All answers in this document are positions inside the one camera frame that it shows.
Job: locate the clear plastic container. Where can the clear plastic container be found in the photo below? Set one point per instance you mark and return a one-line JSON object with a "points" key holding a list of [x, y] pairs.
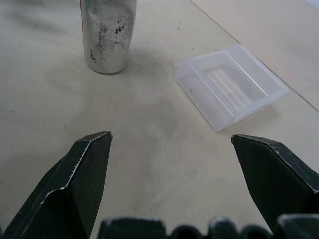
{"points": [[231, 87]]}

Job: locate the silver bottle with red stripe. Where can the silver bottle with red stripe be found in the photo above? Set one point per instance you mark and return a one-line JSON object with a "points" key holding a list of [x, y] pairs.
{"points": [[107, 42]]}

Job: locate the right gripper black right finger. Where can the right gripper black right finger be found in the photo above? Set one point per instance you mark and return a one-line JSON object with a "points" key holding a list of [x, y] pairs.
{"points": [[281, 179]]}

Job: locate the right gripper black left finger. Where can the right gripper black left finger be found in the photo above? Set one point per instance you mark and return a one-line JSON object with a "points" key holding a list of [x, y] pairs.
{"points": [[64, 199]]}

